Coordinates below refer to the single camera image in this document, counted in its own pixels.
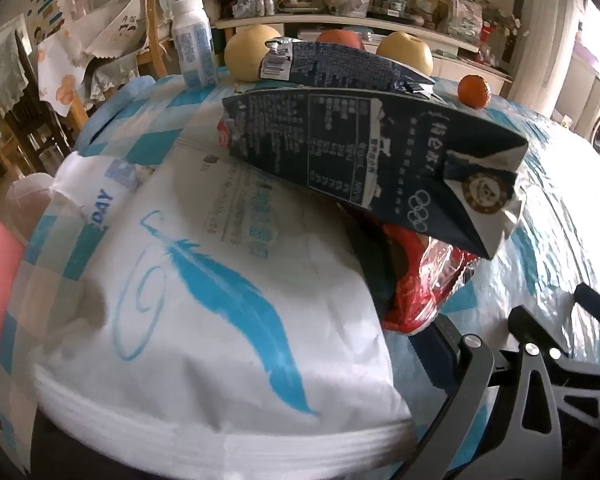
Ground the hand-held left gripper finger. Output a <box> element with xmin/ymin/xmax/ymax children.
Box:
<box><xmin>397</xmin><ymin>316</ymin><xmax>565</xmax><ymax>480</ymax></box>

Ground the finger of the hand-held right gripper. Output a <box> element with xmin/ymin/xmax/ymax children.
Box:
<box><xmin>508</xmin><ymin>304</ymin><xmax>600</xmax><ymax>423</ymax></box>
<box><xmin>574</xmin><ymin>284</ymin><xmax>600</xmax><ymax>361</ymax></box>

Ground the white feather-print tissue pack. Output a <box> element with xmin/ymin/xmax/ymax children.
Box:
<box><xmin>32</xmin><ymin>147</ymin><xmax>416</xmax><ymax>478</ymax></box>

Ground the blue and white milk carton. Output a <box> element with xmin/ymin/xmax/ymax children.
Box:
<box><xmin>221</xmin><ymin>86</ymin><xmax>529</xmax><ymax>261</ymax></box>
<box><xmin>259</xmin><ymin>37</ymin><xmax>436</xmax><ymax>100</ymax></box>

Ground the red snack wrapper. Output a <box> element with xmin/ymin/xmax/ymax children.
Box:
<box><xmin>380</xmin><ymin>225</ymin><xmax>481</xmax><ymax>333</ymax></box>

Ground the orange tangerine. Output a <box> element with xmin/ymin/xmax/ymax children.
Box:
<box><xmin>457</xmin><ymin>74</ymin><xmax>491</xmax><ymax>109</ymax></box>

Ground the small yellow pear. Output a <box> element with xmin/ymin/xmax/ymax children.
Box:
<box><xmin>376</xmin><ymin>31</ymin><xmax>435</xmax><ymax>77</ymax></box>

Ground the red apple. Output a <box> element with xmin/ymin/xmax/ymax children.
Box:
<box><xmin>316</xmin><ymin>29</ymin><xmax>366</xmax><ymax>51</ymax></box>

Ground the large yellow pear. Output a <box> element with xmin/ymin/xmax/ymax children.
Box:
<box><xmin>224</xmin><ymin>25</ymin><xmax>281</xmax><ymax>83</ymax></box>

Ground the upright white plastic bottle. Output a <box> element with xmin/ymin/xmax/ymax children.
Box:
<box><xmin>171</xmin><ymin>0</ymin><xmax>218</xmax><ymax>88</ymax></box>

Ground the blue cloth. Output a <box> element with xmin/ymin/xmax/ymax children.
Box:
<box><xmin>77</xmin><ymin>76</ymin><xmax>156</xmax><ymax>153</ymax></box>

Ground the grey lace seat cover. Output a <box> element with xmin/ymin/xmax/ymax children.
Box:
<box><xmin>90</xmin><ymin>52</ymin><xmax>141</xmax><ymax>106</ymax></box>

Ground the white round stool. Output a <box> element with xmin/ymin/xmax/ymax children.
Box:
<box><xmin>5</xmin><ymin>172</ymin><xmax>57</xmax><ymax>241</ymax></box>

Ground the light wooden chair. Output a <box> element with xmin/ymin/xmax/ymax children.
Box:
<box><xmin>140</xmin><ymin>0</ymin><xmax>181</xmax><ymax>78</ymax></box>

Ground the dark wooden chair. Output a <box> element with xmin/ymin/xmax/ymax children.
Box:
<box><xmin>10</xmin><ymin>55</ymin><xmax>88</xmax><ymax>176</ymax></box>

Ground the white printed cloth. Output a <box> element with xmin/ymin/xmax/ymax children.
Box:
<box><xmin>37</xmin><ymin>0</ymin><xmax>151</xmax><ymax>116</ymax></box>

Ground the grey lace cloth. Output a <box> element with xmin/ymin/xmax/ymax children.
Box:
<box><xmin>0</xmin><ymin>32</ymin><xmax>28</xmax><ymax>111</ymax></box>

